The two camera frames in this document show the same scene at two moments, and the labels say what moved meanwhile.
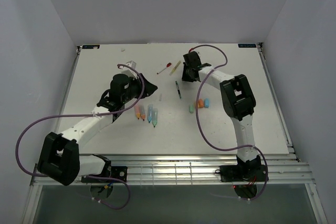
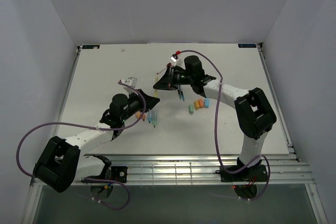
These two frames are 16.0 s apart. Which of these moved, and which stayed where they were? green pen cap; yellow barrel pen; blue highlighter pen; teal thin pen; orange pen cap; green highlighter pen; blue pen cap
Moved: yellow barrel pen
Stayed: orange pen cap; blue pen cap; teal thin pen; green pen cap; green highlighter pen; blue highlighter pen
